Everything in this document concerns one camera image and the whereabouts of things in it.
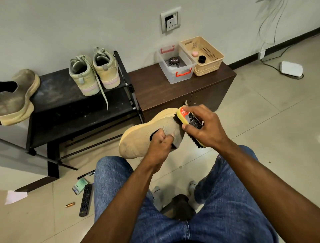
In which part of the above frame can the person's right forearm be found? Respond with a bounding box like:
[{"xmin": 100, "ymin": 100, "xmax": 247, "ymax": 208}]
[{"xmin": 220, "ymin": 140, "xmax": 320, "ymax": 243}]

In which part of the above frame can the black remote control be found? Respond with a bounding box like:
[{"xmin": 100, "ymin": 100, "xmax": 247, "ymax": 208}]
[{"xmin": 79, "ymin": 183, "xmax": 93, "ymax": 217}]

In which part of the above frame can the person's leg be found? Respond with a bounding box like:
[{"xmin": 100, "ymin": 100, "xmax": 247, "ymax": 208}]
[
  {"xmin": 189, "ymin": 145, "xmax": 280, "ymax": 243},
  {"xmin": 93, "ymin": 156, "xmax": 191, "ymax": 243}
]

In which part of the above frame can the clear plastic storage box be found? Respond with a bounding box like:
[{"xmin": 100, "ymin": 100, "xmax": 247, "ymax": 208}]
[{"xmin": 157, "ymin": 45, "xmax": 197, "ymax": 85}]

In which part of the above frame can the beige plastic basket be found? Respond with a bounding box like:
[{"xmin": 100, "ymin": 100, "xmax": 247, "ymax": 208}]
[{"xmin": 178, "ymin": 36, "xmax": 225, "ymax": 77}]

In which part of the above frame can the black orange shoe brush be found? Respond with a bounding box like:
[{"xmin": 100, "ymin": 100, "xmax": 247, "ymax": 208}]
[{"xmin": 175, "ymin": 106, "xmax": 206, "ymax": 149}]

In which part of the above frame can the worn tan slip-on shoe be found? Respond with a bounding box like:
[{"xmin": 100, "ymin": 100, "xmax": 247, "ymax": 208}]
[
  {"xmin": 118, "ymin": 107, "xmax": 187, "ymax": 160},
  {"xmin": 0, "ymin": 69, "xmax": 41, "ymax": 126}
]

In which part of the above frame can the person's left leg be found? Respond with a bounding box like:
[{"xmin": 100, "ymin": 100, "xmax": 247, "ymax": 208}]
[{"xmin": 93, "ymin": 156, "xmax": 191, "ymax": 243}]

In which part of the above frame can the person's left hand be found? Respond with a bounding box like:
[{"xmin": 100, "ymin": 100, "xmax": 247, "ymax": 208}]
[{"xmin": 141, "ymin": 128, "xmax": 176, "ymax": 173}]

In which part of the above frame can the person's left forearm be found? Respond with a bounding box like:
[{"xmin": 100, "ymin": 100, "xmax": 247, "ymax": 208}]
[{"xmin": 81, "ymin": 165, "xmax": 161, "ymax": 243}]

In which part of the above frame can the black round polish tin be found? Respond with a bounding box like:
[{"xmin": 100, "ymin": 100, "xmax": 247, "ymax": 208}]
[{"xmin": 168, "ymin": 56, "xmax": 181, "ymax": 68}]

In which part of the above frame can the white paper sheet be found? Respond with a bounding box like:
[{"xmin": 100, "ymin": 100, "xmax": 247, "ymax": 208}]
[{"xmin": 5, "ymin": 190, "xmax": 29, "ymax": 205}]

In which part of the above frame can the white router box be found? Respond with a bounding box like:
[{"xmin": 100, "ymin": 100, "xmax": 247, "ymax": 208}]
[{"xmin": 279, "ymin": 60, "xmax": 304, "ymax": 79}]

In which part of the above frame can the black pen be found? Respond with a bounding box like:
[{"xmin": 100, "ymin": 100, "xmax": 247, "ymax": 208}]
[{"xmin": 77, "ymin": 170, "xmax": 96, "ymax": 180}]

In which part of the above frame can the white cable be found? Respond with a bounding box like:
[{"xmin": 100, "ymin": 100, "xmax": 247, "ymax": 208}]
[{"xmin": 257, "ymin": 0, "xmax": 304, "ymax": 80}]

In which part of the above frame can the green paper packet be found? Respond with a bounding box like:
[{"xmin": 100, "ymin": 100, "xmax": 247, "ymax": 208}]
[{"xmin": 72, "ymin": 177, "xmax": 90, "ymax": 195}]

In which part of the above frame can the person's right hand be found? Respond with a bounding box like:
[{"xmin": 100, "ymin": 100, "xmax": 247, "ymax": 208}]
[{"xmin": 180, "ymin": 104, "xmax": 232, "ymax": 151}]

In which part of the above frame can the person's right leg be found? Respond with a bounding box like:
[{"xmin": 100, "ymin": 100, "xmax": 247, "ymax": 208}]
[{"xmin": 189, "ymin": 145, "xmax": 280, "ymax": 243}]

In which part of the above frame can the pale green lace-up shoe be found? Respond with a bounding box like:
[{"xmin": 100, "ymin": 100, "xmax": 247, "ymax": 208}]
[
  {"xmin": 68, "ymin": 54, "xmax": 110, "ymax": 111},
  {"xmin": 92, "ymin": 47, "xmax": 122, "ymax": 90}
]

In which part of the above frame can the dark brown wooden cabinet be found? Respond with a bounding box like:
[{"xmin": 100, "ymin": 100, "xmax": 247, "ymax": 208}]
[{"xmin": 128, "ymin": 61, "xmax": 238, "ymax": 123}]

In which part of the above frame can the black metal shoe rack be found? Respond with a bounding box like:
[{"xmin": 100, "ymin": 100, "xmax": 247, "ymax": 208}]
[{"xmin": 0, "ymin": 50, "xmax": 145, "ymax": 193}]

